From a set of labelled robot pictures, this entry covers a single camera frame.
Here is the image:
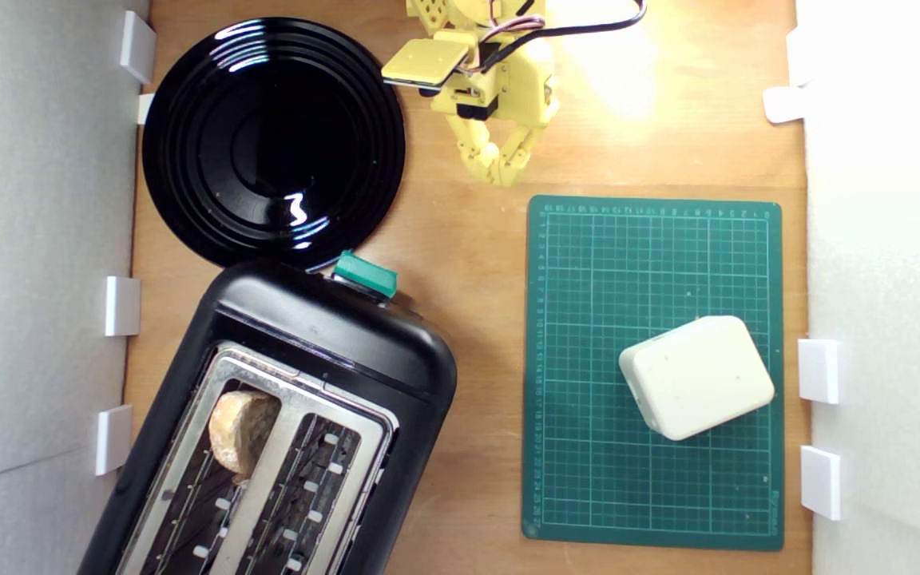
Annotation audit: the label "brown bread slice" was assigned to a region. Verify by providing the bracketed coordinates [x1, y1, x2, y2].
[207, 389, 282, 480]

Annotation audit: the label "green toaster lever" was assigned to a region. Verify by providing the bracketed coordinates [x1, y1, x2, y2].
[332, 250, 399, 300]

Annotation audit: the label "black two-slot toaster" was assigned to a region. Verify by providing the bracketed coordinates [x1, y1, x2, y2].
[77, 257, 458, 575]

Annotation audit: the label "black plate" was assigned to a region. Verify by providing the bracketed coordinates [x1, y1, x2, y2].
[142, 18, 407, 269]

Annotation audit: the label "white block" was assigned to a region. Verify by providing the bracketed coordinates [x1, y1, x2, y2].
[618, 315, 776, 442]

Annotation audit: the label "green cutting mat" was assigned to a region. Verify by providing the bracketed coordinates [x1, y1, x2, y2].
[521, 195, 785, 552]

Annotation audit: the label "thin red motor wires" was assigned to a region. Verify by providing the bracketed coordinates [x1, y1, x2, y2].
[472, 0, 547, 49]

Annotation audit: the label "black camera cable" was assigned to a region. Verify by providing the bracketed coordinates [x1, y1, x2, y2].
[492, 0, 648, 69]

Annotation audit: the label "yellow gripper camera mount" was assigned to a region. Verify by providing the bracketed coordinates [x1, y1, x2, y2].
[381, 36, 473, 90]

